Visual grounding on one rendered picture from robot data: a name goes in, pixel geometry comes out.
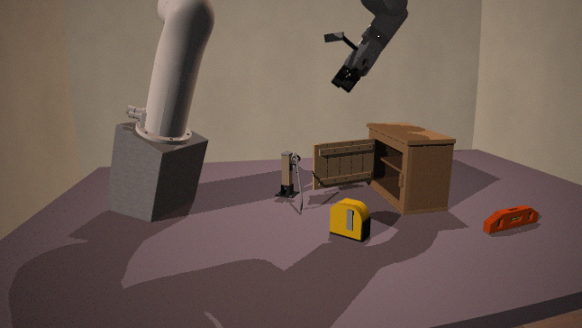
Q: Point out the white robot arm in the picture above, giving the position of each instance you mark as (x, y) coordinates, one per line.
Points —
(189, 24)

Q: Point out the orange spirit level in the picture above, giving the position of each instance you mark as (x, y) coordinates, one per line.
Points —
(510, 218)

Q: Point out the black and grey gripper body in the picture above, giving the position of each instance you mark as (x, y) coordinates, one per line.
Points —
(367, 48)

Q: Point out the brown wooden cabinet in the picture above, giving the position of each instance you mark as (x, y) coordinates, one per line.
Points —
(424, 183)

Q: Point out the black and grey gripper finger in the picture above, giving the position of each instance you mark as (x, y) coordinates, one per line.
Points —
(350, 80)
(340, 76)

